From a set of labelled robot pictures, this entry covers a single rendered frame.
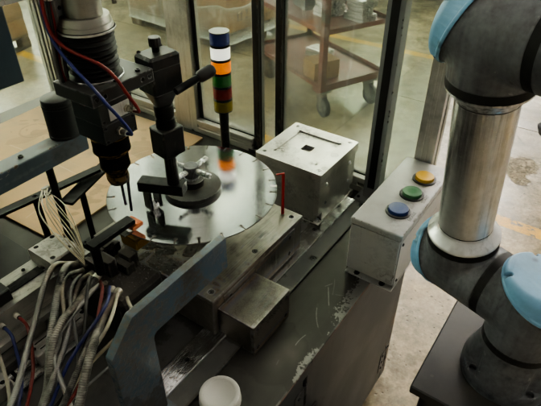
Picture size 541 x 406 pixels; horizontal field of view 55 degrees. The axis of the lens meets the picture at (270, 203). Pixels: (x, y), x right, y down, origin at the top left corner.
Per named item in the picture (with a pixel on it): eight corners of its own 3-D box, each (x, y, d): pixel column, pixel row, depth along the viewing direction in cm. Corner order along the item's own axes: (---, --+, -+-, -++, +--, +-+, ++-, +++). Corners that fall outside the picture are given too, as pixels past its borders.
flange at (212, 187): (154, 199, 99) (152, 188, 97) (179, 168, 107) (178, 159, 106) (208, 209, 96) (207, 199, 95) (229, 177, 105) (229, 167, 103)
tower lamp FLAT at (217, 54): (219, 52, 120) (218, 39, 118) (234, 56, 118) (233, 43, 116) (206, 59, 117) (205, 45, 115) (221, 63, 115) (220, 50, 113)
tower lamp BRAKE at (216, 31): (218, 39, 118) (217, 26, 116) (233, 43, 116) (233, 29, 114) (205, 44, 115) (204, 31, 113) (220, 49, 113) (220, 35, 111)
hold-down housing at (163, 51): (173, 143, 92) (159, 28, 80) (191, 153, 89) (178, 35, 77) (147, 155, 89) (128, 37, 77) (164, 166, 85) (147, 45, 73)
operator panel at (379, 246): (397, 207, 130) (406, 155, 121) (439, 222, 125) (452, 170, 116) (344, 271, 112) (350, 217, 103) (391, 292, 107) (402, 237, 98)
